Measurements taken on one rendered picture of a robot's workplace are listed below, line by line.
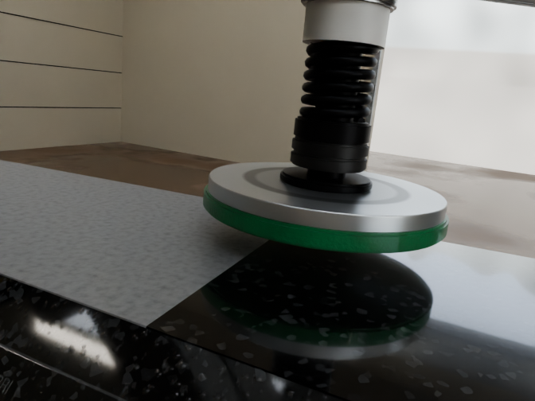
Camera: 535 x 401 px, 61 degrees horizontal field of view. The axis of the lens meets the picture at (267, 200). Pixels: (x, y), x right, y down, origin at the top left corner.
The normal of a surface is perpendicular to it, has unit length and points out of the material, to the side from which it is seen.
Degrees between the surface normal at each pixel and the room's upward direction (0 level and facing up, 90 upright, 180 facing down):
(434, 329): 0
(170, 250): 0
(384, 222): 90
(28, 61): 90
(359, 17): 90
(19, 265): 0
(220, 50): 90
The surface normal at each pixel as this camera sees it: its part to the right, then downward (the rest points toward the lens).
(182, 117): -0.44, 0.18
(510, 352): 0.10, -0.97
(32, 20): 0.89, 0.18
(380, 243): 0.22, 0.25
